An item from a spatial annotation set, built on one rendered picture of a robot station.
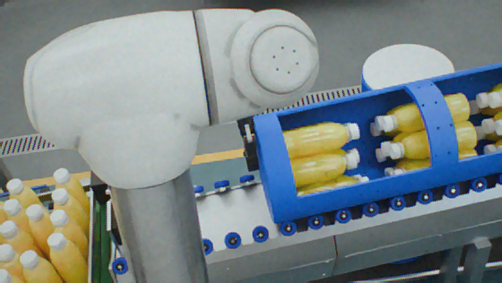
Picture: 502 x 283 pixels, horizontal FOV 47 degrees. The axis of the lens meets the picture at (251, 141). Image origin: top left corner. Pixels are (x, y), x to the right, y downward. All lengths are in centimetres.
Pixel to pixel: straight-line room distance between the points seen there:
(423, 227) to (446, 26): 243
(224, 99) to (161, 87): 7
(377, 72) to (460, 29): 210
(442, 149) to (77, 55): 102
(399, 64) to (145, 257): 133
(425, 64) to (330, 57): 180
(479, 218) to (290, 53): 122
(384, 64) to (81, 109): 140
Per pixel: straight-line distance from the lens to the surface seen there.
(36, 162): 346
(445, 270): 229
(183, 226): 70
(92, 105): 60
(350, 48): 372
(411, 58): 192
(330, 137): 143
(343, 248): 162
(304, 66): 58
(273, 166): 135
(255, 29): 58
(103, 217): 177
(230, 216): 162
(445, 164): 147
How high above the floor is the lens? 219
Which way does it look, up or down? 44 degrees down
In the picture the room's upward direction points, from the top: 10 degrees counter-clockwise
